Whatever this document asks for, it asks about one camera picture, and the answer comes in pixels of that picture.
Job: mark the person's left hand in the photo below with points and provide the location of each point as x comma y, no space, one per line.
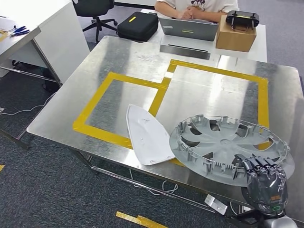
196,14

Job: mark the person's right hand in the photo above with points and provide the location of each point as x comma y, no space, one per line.
186,14

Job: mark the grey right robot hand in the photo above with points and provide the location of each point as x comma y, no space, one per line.
265,188

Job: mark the grey plastic wheel hubcap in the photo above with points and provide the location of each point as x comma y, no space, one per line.
225,141

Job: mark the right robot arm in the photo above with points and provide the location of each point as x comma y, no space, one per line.
280,222

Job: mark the person's left forearm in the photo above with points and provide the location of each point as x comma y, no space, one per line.
211,17

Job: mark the person's right forearm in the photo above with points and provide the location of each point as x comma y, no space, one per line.
166,10

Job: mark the steel workbench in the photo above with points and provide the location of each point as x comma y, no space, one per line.
118,56

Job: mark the white plastic cover part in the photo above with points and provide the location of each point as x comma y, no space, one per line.
147,138

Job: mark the grey laptop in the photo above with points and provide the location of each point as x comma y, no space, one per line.
201,31

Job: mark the person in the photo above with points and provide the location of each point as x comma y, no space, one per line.
213,4

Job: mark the dark grey metal strip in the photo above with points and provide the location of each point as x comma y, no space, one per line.
185,53

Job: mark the brown cardboard box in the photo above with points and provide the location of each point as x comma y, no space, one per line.
234,41

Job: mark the black handheld controller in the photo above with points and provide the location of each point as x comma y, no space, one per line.
242,15

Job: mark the black zip case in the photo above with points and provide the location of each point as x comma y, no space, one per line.
137,28

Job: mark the large yellow tape rectangle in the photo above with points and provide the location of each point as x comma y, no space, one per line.
263,104

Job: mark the black office chair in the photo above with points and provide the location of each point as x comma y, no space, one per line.
95,6

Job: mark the small yellow tape rectangle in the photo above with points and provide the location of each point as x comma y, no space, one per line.
99,133

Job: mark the yellow tape square outline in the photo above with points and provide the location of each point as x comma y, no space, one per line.
1,167
133,218

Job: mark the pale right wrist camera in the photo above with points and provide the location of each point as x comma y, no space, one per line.
216,204

